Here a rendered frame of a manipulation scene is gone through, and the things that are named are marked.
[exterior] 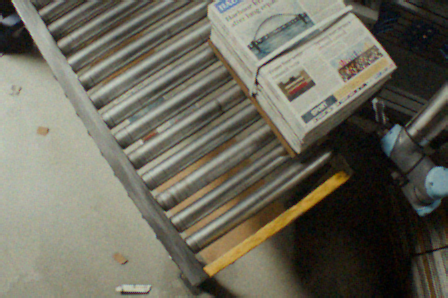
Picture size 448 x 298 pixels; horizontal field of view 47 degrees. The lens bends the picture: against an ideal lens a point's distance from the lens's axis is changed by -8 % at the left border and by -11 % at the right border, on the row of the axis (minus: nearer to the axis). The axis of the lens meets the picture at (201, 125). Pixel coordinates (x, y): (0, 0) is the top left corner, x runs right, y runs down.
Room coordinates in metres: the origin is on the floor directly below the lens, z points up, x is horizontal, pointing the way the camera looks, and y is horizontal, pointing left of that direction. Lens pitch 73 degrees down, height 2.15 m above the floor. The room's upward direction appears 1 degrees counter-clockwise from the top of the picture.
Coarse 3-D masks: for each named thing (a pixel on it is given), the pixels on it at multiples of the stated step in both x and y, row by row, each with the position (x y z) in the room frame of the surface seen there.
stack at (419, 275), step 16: (432, 160) 0.34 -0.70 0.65; (400, 192) 0.30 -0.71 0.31; (384, 208) 0.27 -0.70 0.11; (400, 208) 0.25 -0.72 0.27; (384, 224) 0.21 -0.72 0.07; (400, 224) 0.19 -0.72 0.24; (432, 224) 0.15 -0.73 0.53; (384, 240) 0.15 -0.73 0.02; (400, 240) 0.13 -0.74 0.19; (416, 240) 0.12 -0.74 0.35; (432, 240) 0.10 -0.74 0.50; (416, 256) 0.06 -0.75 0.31; (432, 256) 0.05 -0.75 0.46; (400, 272) 0.01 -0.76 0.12; (416, 272) 0.00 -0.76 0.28; (432, 272) 0.00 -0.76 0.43; (400, 288) -0.05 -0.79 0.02; (416, 288) -0.06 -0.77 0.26
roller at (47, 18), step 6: (60, 0) 0.81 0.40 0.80; (66, 0) 0.81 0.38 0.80; (72, 0) 0.81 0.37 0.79; (78, 0) 0.81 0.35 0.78; (84, 0) 0.82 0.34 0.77; (48, 6) 0.79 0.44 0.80; (54, 6) 0.79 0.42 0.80; (60, 6) 0.79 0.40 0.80; (66, 6) 0.79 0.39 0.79; (72, 6) 0.80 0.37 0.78; (42, 12) 0.77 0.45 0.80; (48, 12) 0.77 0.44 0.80; (54, 12) 0.77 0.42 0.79; (60, 12) 0.78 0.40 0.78; (42, 18) 0.75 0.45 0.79; (48, 18) 0.76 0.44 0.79; (54, 18) 0.76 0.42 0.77
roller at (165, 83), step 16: (208, 48) 0.63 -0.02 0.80; (192, 64) 0.58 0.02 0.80; (208, 64) 0.59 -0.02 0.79; (160, 80) 0.54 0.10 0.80; (176, 80) 0.54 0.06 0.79; (128, 96) 0.50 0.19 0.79; (144, 96) 0.50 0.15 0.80; (160, 96) 0.50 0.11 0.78; (112, 112) 0.46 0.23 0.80; (128, 112) 0.46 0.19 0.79; (112, 128) 0.42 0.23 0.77
